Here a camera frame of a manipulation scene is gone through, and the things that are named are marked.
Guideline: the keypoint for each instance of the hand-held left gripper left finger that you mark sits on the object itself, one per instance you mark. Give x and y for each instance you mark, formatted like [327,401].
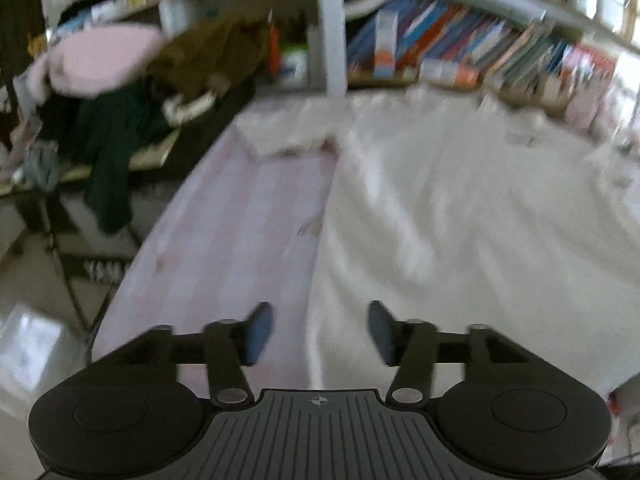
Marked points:
[257,332]

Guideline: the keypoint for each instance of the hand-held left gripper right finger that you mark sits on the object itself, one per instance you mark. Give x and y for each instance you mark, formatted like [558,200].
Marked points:
[382,332]

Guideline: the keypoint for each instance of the cream printed T-shirt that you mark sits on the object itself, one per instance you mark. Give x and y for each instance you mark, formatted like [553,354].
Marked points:
[450,210]

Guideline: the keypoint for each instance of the pink checked cartoon desk mat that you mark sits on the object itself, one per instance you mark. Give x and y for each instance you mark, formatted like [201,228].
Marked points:
[225,235]

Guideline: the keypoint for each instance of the dark green cloth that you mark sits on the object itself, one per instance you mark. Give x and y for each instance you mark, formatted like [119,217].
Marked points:
[110,160]

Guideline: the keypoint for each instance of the white wristwatch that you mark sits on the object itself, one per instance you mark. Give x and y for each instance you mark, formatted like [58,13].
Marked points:
[187,106]

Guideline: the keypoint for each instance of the black side table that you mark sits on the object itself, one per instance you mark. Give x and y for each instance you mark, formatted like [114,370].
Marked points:
[220,97]

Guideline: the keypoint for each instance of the flat white orange box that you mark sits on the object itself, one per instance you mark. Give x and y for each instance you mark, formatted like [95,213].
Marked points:
[450,72]

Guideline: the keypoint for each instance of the white tub green lid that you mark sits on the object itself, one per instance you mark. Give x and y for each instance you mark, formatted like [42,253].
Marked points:
[294,65]

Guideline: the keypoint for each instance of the small grey cloth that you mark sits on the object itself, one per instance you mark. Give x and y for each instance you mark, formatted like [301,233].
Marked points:
[42,165]

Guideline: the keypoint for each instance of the brown cloth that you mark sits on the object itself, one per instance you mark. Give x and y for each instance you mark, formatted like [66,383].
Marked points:
[210,55]

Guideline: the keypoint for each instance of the orange red bottle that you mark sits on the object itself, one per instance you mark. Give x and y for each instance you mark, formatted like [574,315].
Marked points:
[274,50]

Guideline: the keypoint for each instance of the tall white orange box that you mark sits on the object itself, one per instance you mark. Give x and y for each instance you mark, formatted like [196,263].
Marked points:
[386,42]

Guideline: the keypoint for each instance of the white metal bookshelf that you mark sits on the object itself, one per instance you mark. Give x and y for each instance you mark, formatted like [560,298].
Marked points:
[332,35]

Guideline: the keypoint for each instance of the row of colourful books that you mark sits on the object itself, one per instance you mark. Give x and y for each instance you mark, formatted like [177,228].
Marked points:
[475,40]

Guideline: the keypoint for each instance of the pink cloth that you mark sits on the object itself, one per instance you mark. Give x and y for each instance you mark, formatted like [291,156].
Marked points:
[100,57]

